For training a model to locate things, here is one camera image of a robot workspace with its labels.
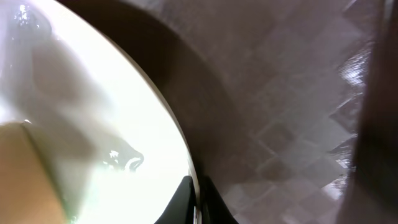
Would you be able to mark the yellow green sponge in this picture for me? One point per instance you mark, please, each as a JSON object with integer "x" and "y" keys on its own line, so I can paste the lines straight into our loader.
{"x": 27, "y": 194}

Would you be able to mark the brown serving tray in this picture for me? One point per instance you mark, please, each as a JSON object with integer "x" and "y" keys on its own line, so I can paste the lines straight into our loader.
{"x": 288, "y": 106}

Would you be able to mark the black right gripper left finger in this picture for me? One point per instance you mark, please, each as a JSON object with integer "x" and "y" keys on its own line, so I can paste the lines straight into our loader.
{"x": 181, "y": 207}

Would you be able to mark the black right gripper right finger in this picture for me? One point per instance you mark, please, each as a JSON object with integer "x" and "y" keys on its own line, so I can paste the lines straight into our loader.
{"x": 213, "y": 208}

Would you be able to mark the white plate back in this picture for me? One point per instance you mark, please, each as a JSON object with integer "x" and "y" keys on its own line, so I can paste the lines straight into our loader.
{"x": 101, "y": 130}

